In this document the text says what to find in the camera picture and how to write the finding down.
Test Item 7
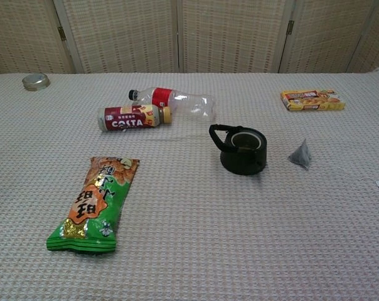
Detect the yellow curry box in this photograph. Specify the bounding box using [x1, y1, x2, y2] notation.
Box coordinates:
[280, 88, 346, 112]

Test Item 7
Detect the clear red-label plastic bottle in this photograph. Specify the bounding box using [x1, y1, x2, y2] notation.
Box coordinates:
[128, 87, 216, 122]

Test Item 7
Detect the Costa coffee bottle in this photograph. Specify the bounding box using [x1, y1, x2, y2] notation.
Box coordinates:
[97, 105, 173, 132]

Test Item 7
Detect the grey pyramid tea bag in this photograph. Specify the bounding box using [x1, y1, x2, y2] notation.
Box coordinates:
[287, 139, 313, 171]

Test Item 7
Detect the green snack bag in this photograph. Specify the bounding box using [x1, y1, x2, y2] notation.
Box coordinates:
[46, 156, 141, 253]

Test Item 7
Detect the woven folding screen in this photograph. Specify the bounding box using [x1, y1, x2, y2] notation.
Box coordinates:
[0, 0, 379, 76]

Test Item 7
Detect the black teapot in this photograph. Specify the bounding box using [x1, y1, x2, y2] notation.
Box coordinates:
[208, 124, 268, 176]

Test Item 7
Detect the white woven tablecloth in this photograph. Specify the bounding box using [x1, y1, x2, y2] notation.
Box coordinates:
[0, 71, 379, 301]

